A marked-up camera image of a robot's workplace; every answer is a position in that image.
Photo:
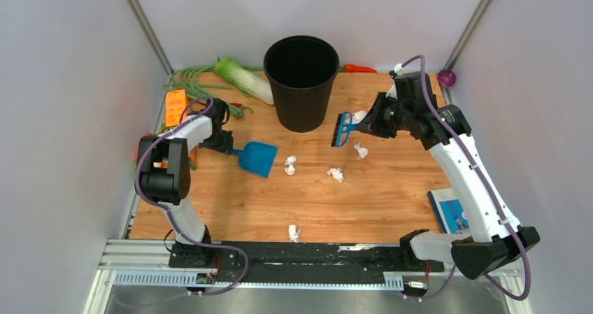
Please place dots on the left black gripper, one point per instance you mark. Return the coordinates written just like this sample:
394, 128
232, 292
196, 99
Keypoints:
228, 144

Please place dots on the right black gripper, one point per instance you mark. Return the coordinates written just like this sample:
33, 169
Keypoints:
372, 124

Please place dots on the blue plastic dustpan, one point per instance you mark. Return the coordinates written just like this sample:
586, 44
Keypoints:
256, 158

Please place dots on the paper scrap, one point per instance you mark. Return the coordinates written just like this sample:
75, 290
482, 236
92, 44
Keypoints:
337, 174
361, 151
354, 118
289, 165

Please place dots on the blue hand brush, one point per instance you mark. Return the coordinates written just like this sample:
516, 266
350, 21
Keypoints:
344, 125

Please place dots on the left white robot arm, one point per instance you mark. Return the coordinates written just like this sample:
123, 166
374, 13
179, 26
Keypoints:
163, 179

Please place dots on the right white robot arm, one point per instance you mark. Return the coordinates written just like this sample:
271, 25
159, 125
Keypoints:
495, 237

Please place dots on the red chili pepper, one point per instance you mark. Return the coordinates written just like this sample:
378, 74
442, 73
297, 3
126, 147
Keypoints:
239, 105

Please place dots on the purple onion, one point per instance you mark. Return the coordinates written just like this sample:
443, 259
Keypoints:
446, 78

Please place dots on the orange box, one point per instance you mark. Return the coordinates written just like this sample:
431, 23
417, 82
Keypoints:
175, 107

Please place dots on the green long beans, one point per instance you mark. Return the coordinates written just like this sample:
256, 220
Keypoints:
188, 79

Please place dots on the napa cabbage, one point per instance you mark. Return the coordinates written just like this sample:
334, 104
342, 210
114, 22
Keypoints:
244, 80

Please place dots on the orange carrot back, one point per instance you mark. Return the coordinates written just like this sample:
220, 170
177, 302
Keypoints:
353, 68

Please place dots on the black plastic trash bin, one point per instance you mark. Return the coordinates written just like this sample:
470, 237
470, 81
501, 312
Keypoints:
301, 71

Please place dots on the crumpled paper scrap table edge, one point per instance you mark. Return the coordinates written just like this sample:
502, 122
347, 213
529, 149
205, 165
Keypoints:
293, 233

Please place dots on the blue product box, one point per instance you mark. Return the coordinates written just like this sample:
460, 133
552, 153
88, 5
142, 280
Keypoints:
448, 211

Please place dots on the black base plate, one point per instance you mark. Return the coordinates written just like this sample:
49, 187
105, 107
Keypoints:
306, 263

